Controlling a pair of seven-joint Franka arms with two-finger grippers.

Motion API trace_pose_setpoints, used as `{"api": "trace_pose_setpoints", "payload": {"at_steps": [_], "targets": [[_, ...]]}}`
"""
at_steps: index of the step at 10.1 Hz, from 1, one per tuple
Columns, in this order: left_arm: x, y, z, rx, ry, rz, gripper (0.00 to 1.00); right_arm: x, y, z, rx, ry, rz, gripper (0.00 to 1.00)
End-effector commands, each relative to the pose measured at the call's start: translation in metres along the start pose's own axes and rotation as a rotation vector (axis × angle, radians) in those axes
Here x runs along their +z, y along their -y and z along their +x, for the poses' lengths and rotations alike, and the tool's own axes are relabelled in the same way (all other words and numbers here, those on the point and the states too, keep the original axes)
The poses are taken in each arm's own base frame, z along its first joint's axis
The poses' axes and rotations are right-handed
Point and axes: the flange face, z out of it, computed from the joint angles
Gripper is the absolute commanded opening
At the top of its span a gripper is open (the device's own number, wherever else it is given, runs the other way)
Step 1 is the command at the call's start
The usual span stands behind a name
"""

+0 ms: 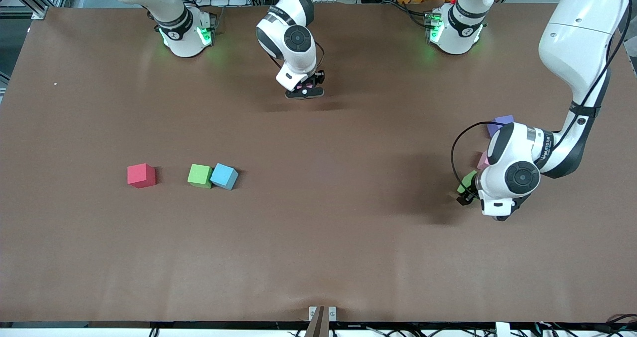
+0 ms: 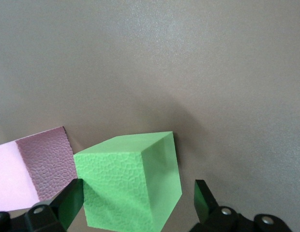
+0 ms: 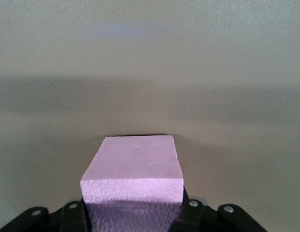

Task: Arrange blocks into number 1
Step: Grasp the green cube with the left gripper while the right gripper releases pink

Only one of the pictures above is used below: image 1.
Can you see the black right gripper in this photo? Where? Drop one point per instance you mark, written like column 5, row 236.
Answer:
column 319, row 77

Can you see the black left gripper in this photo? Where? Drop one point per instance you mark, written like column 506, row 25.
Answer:
column 468, row 195

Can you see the pink foam cube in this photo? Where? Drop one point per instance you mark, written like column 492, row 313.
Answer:
column 482, row 162
column 306, row 84

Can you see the green foam cube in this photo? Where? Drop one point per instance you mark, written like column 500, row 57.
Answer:
column 199, row 176
column 468, row 180

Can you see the red foam cube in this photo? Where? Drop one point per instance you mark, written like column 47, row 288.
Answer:
column 141, row 176

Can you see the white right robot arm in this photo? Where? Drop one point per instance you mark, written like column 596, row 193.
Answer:
column 174, row 28

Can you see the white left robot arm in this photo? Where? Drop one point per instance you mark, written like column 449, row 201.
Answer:
column 572, row 43

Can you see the purple foam cube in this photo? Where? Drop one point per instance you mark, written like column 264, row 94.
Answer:
column 500, row 121

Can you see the small white box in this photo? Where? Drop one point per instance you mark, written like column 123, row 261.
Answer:
column 502, row 329

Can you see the blue foam cube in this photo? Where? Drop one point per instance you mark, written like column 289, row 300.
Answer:
column 223, row 176

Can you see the metal bracket with brown post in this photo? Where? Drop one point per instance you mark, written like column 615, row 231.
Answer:
column 322, row 322

